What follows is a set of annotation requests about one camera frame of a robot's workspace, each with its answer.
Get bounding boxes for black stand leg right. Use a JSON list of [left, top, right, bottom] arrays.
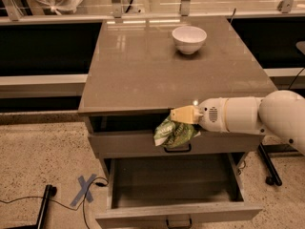
[[258, 143, 282, 186]]

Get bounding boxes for black stand leg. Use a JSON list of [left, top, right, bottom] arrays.
[[7, 184, 57, 229], [258, 143, 282, 186]]

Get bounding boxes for metal railing post left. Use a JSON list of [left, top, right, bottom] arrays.
[[2, 0, 22, 21]]

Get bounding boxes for black top drawer handle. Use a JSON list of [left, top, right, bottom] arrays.
[[164, 143, 192, 154]]

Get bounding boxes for black drawer handle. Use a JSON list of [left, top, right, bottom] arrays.
[[166, 219, 193, 229], [164, 143, 192, 154]]

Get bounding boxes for grey drawer cabinet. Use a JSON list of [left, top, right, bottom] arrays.
[[77, 14, 279, 229]]

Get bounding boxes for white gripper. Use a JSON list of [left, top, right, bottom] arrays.
[[170, 98, 227, 132]]

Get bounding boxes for open grey middle drawer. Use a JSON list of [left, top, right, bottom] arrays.
[[96, 154, 262, 229]]

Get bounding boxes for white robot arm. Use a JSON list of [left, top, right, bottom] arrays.
[[171, 91, 305, 155]]

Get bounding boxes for blue tape cross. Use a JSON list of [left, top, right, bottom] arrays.
[[71, 174, 96, 207]]

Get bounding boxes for green jalapeno chip bag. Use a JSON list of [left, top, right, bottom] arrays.
[[153, 116, 201, 149]]

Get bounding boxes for grey top drawer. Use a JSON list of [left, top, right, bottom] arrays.
[[87, 125, 266, 159]]

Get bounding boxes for black middle drawer handle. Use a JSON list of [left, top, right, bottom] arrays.
[[166, 219, 193, 229]]

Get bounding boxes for black floor cable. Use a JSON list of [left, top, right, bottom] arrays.
[[0, 177, 110, 229]]

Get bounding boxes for black stand leg left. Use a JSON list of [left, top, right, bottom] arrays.
[[7, 184, 57, 229]]

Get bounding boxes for metal railing post centre-left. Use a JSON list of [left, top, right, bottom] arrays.
[[112, 0, 122, 18]]

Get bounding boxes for white ceramic bowl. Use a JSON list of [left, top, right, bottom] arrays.
[[172, 26, 207, 54]]

